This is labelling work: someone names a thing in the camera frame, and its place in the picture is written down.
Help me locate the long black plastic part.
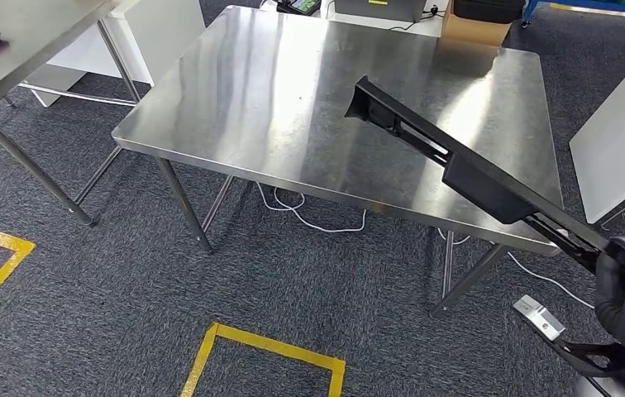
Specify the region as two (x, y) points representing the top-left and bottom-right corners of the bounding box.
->
(344, 74), (613, 275)

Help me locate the black carrying case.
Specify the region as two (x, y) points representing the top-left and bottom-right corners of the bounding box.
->
(453, 0), (527, 25)

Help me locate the stainless steel workbench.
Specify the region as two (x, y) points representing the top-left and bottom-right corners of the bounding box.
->
(111, 5), (565, 319)

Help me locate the white panel desk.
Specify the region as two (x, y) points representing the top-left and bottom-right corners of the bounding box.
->
(18, 0), (208, 109)

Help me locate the white floor cable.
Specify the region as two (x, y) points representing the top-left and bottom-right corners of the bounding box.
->
(437, 227), (598, 312)
(254, 182), (369, 235)

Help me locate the stainless steel side table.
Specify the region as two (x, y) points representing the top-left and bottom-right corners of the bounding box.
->
(0, 0), (145, 229)

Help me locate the cardboard box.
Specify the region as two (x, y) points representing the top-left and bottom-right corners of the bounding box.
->
(441, 2), (514, 48)

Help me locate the black remote controller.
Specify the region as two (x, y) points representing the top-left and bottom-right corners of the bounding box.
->
(275, 0), (323, 17)

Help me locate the grey laptop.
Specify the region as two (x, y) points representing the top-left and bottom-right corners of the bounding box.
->
(334, 0), (429, 23)

